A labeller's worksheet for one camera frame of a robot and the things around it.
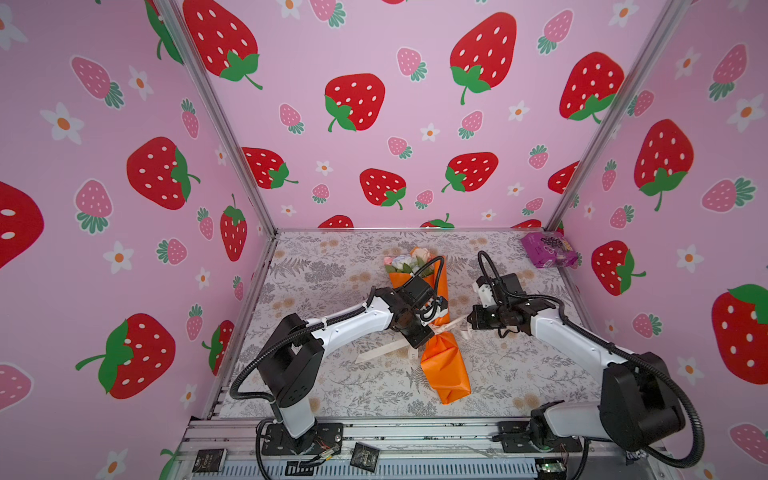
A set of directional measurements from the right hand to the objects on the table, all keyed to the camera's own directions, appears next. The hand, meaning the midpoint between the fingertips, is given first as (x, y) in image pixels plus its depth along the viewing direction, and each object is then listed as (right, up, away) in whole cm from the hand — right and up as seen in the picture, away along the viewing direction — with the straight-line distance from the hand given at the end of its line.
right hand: (468, 317), depth 88 cm
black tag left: (-66, -31, -18) cm, 75 cm away
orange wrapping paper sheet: (-9, -10, -4) cm, 14 cm away
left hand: (-13, -5, -4) cm, 14 cm away
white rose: (-16, +17, +16) cm, 28 cm away
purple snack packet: (+35, +21, +20) cm, 45 cm away
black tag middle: (-29, -30, -18) cm, 45 cm away
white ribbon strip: (-10, -3, -2) cm, 11 cm away
